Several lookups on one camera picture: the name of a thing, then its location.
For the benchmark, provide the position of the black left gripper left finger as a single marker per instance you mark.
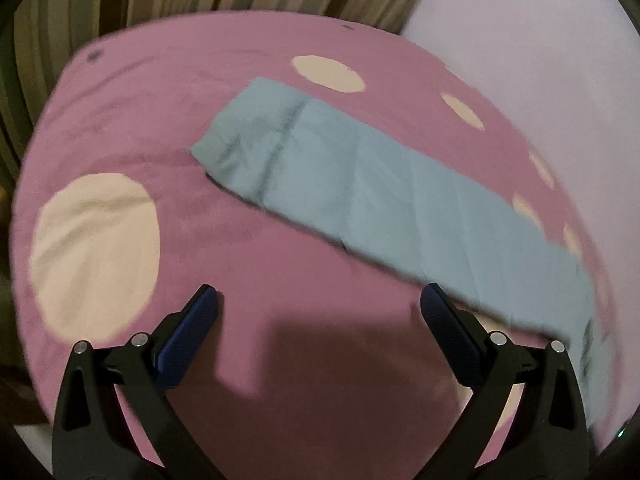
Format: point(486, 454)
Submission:
point(113, 419)

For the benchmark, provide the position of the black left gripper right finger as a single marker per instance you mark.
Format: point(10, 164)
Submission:
point(548, 438)

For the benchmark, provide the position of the light blue puffer jacket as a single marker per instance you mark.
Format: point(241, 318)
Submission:
point(306, 161)

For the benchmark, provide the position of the pink bedspread with cream dots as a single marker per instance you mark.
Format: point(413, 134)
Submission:
point(321, 367)

